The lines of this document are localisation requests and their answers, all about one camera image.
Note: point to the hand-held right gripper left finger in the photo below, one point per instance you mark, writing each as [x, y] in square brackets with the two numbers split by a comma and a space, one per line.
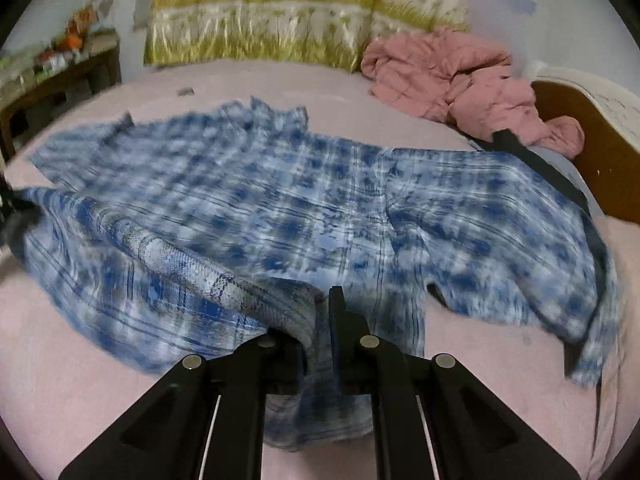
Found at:
[272, 362]

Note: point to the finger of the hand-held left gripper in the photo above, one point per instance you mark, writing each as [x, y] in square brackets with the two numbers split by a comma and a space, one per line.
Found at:
[17, 220]

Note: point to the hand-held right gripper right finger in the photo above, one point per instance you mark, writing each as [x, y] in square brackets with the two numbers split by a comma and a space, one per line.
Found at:
[337, 310]

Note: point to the blue plaid shirt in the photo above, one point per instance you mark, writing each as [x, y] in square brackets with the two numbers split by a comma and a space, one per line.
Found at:
[300, 220]

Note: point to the wooden side table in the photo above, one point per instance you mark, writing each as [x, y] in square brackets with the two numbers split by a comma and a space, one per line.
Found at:
[55, 85]

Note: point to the pink bed sheet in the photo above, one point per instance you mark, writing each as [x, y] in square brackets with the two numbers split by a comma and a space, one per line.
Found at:
[75, 400]

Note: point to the colourful clutter pile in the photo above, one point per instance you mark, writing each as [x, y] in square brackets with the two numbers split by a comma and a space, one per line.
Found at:
[75, 35]

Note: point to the pink crumpled garment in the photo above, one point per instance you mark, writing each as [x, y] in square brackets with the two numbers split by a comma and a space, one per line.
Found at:
[450, 75]

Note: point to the light blue cloth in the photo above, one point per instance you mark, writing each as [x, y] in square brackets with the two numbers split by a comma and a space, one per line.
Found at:
[555, 157]

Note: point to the yellow floral pillow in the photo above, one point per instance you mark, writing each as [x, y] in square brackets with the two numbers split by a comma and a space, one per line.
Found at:
[260, 25]

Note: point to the wooden headboard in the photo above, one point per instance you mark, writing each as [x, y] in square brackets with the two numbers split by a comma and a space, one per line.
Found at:
[612, 170]

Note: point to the white padded cushion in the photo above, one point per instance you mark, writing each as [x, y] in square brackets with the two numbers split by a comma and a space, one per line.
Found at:
[600, 92]

